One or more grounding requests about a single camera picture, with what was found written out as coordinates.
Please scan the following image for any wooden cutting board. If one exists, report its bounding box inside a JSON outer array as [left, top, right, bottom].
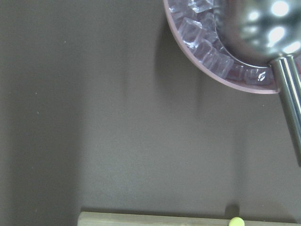
[[77, 212, 298, 226]]

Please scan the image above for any yellow green toy fruit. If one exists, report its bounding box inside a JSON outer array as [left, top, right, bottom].
[[228, 217, 245, 226]]

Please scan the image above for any steel ladle spoon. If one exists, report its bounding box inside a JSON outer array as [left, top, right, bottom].
[[214, 0, 301, 161]]

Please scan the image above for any pink ceramic bowl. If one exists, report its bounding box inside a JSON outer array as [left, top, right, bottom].
[[162, 0, 301, 95]]

